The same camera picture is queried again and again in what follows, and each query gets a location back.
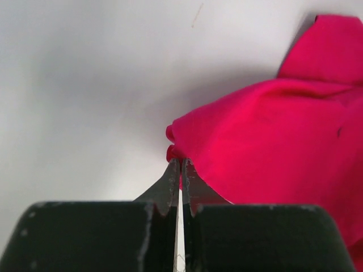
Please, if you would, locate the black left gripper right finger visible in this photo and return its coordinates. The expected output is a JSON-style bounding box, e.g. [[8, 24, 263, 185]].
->
[[181, 159, 355, 271]]

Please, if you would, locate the magenta t shirt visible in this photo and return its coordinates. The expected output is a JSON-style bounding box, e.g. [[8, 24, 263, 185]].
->
[[166, 15, 362, 271]]

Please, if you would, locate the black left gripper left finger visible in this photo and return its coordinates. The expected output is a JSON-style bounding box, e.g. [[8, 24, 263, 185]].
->
[[8, 159, 180, 271]]

